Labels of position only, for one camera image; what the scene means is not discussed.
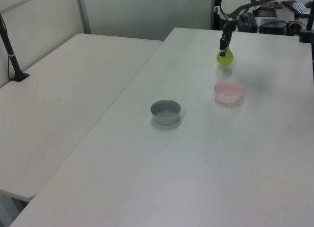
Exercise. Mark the black Franka gripper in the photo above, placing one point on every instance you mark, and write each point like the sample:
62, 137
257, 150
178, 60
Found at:
228, 24

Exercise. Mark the green yellow pear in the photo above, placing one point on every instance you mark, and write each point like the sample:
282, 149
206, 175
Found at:
227, 58

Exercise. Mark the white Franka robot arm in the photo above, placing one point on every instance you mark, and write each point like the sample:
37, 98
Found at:
231, 2

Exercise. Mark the pink plastic bowl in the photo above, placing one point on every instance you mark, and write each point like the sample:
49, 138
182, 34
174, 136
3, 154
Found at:
228, 94

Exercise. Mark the grey plastic bowl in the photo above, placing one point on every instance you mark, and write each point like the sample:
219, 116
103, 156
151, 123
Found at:
165, 114

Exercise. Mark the black green control unit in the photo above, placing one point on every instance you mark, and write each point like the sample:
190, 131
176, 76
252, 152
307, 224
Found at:
247, 23

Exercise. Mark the black electronics box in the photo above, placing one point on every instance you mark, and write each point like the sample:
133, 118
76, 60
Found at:
273, 26

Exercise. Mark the black flat pad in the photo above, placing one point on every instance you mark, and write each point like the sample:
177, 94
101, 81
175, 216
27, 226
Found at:
267, 13

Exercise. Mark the black computer keyboard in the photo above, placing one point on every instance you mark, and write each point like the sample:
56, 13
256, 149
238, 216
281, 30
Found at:
298, 7

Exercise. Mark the black clamped pole stand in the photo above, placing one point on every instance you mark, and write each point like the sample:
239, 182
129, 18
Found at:
309, 23

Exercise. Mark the white side table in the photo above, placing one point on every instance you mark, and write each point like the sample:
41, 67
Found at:
61, 101

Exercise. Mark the grey metal partition post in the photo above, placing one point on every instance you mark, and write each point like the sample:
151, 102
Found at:
83, 10

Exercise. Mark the black camera pole stand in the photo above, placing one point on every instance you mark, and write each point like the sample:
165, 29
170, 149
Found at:
11, 57

